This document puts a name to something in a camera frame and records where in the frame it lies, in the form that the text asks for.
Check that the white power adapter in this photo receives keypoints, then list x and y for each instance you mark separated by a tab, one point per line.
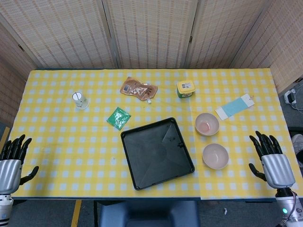
290	96

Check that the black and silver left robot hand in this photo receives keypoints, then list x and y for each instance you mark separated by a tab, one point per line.
9	170

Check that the green tub with yellow lid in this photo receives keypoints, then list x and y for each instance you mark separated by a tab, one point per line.
186	88

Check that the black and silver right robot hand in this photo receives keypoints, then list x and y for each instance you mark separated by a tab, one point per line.
278	169

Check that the yellow white checked tablecloth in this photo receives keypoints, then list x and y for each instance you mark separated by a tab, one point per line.
59	142

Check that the beige bowl with pink stain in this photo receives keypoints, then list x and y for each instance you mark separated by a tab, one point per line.
206	124

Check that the brown spouted sauce pouch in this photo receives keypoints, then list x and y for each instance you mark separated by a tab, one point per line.
138	89

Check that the black screen hinge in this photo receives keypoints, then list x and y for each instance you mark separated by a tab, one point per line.
191	39
21	48

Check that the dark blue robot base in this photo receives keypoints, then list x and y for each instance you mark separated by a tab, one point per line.
149	214

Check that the black square plastic tray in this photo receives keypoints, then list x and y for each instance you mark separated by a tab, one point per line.
151	156

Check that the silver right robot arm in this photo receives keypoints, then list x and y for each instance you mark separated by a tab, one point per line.
290	208

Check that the grey sneaker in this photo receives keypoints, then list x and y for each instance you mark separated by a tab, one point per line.
298	149

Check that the white and blue card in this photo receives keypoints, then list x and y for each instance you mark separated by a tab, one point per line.
234	107

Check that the plain beige bowl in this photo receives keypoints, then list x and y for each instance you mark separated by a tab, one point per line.
215	156

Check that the white paper scrap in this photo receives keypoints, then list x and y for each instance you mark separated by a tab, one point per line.
225	211

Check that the woven folding screen panel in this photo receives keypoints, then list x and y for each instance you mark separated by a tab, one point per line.
151	30
9	78
64	30
284	42
220	30

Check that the green tea packet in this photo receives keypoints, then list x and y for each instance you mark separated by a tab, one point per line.
118	118

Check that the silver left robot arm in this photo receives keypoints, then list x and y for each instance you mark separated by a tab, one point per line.
4	208

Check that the white paper cup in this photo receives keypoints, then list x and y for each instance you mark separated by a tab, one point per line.
79	100

